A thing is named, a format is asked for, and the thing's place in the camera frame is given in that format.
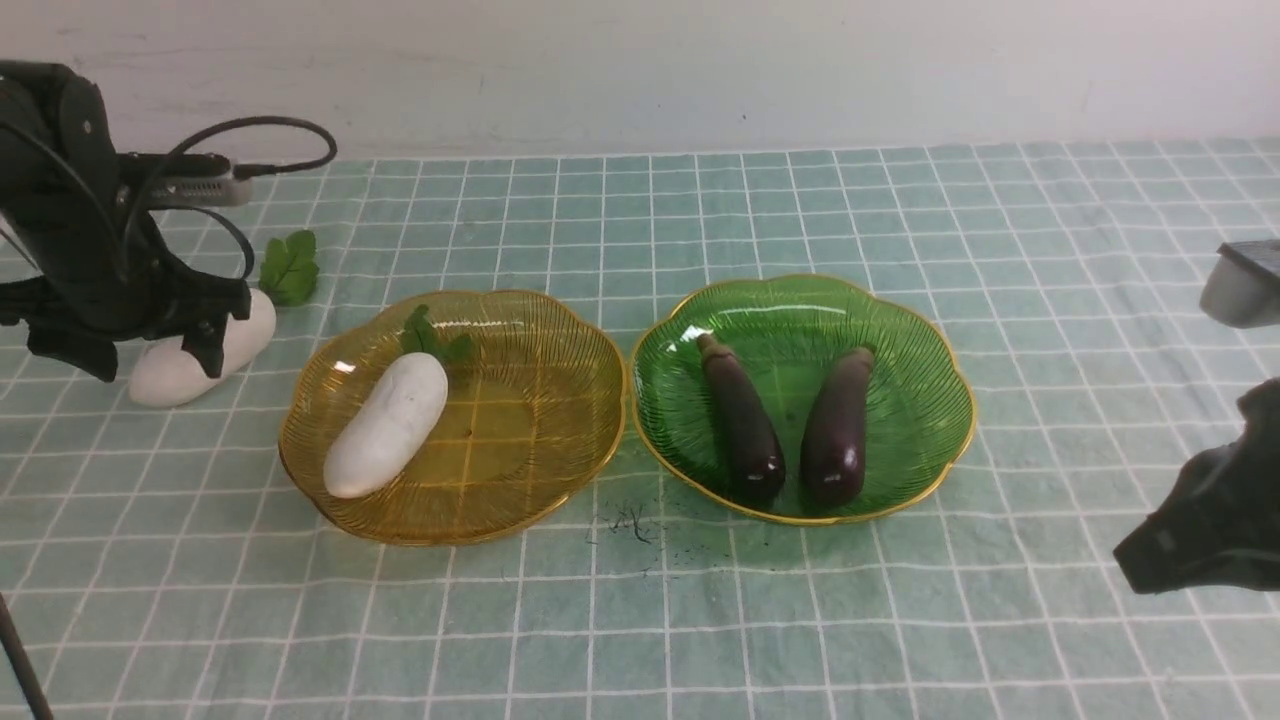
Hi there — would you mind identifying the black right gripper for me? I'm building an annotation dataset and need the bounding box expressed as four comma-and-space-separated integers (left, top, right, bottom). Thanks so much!
1114, 378, 1279, 594

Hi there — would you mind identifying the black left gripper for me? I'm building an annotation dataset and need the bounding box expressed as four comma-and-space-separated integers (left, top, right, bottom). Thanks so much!
1, 60, 251, 383

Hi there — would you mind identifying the white radish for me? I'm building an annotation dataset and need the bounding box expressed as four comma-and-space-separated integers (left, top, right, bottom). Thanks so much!
323, 304, 472, 500
128, 229, 319, 407

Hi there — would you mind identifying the purple eggplant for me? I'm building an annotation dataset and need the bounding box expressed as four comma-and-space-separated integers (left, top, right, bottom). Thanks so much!
799, 347, 876, 507
696, 333, 786, 506

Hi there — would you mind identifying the green checkered tablecloth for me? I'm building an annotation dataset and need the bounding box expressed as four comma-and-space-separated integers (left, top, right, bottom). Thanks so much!
1, 138, 1277, 719

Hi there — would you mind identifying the green plastic plate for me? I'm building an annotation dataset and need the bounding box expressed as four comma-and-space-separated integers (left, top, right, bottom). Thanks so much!
630, 274, 977, 527

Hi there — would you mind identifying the amber plastic plate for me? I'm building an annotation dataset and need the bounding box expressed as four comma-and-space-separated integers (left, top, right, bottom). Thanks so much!
278, 290, 627, 547

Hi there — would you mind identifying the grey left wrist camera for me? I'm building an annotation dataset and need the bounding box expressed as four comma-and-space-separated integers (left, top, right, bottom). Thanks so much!
116, 152, 253, 209

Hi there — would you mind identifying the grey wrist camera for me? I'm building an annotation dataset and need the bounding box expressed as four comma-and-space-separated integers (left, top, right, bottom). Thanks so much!
1199, 240, 1279, 329
116, 152, 253, 209

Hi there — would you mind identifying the black camera cable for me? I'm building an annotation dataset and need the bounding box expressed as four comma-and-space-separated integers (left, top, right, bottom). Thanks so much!
0, 117, 339, 720

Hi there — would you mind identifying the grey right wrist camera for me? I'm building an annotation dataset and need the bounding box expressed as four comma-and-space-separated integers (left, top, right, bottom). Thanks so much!
1199, 240, 1279, 329

